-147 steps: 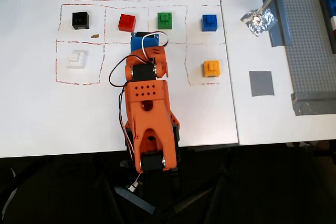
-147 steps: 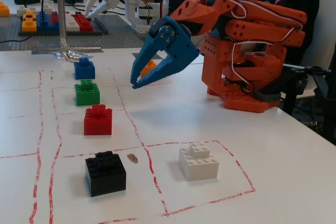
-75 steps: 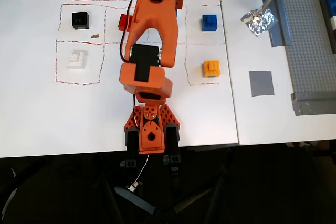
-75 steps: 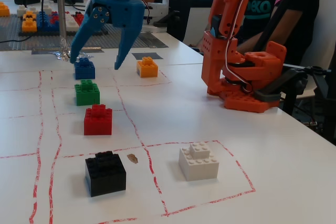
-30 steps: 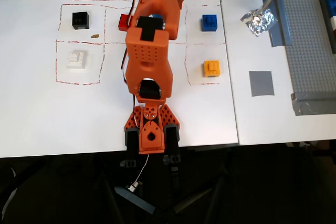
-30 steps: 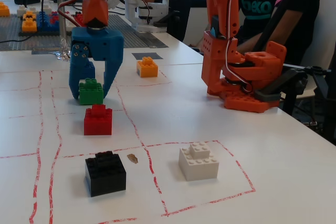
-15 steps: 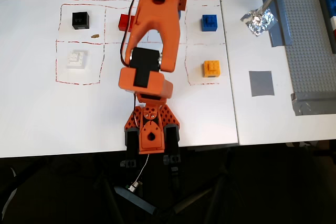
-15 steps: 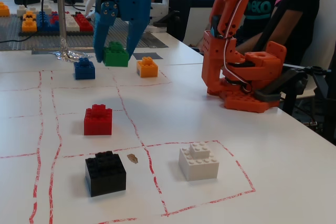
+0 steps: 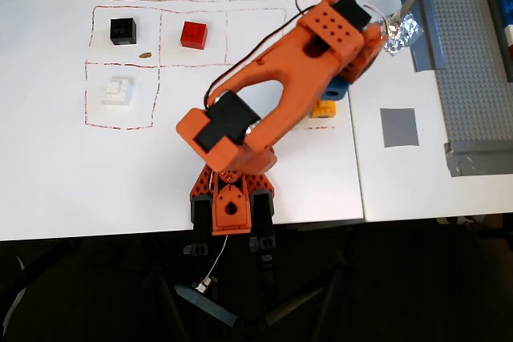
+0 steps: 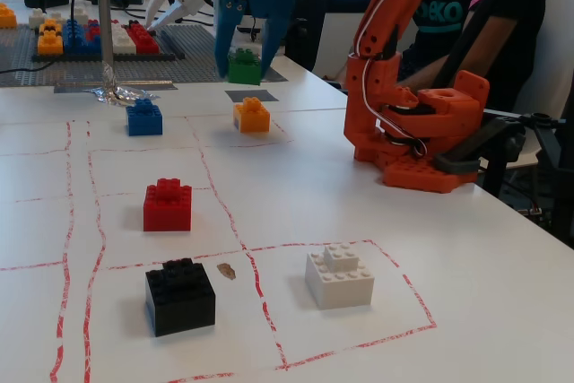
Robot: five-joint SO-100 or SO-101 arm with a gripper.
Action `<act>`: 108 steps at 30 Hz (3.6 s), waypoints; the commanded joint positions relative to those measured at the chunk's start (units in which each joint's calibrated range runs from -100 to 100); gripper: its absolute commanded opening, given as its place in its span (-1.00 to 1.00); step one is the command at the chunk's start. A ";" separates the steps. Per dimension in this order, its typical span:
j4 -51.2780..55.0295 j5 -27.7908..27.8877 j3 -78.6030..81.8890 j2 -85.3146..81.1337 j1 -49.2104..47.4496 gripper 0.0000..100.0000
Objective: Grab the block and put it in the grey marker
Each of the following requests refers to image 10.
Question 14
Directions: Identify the black brick block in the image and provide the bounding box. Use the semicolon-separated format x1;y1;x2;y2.
143;257;217;338

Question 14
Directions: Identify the yellow-orange brick block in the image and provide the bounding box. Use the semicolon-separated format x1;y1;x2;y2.
232;96;273;135

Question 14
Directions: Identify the grey studded baseplate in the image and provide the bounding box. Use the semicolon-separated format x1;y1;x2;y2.
0;22;291;88

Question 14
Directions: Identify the green brick block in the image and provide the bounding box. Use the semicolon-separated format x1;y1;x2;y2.
227;47;264;86

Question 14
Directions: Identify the red brick on plate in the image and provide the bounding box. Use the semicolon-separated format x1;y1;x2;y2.
126;20;161;55

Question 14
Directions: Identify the metal pole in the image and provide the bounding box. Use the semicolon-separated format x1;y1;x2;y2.
95;0;116;92

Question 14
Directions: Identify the red brick block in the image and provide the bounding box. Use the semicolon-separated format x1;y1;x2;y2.
143;178;194;233

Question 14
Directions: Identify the loose orange brick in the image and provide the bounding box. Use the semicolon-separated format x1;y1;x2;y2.
0;2;19;30

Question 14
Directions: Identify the blue brick block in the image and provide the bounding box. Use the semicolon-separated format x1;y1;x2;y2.
125;98;164;137

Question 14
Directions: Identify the black office chair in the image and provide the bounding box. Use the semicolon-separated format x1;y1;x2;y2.
286;0;334;73

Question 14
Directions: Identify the blue brick on plate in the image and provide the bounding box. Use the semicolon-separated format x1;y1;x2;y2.
61;18;103;55

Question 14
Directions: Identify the white brick block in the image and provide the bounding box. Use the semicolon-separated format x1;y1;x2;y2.
304;242;376;310

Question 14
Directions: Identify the person in black shirt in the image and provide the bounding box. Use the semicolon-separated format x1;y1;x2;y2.
387;0;558;111

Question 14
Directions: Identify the dark grey brick plate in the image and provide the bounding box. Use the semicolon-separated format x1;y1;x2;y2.
30;28;187;63

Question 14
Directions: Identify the orange brick on plate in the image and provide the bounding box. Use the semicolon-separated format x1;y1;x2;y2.
37;19;65;56

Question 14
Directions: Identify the black table clamp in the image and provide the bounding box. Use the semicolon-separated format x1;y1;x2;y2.
431;113;526;175

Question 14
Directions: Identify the white brick on plate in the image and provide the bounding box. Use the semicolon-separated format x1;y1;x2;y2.
109;22;137;55

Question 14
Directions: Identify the crumpled aluminium foil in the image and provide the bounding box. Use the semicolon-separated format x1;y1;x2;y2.
83;64;161;108

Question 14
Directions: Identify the arm servo cable bundle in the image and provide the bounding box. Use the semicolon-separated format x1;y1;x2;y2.
361;55;430;161

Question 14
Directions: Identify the bare person forearm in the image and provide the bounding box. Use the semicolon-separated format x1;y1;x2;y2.
396;48;455;89

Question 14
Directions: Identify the white chair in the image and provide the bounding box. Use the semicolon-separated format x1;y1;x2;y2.
510;0;574;170

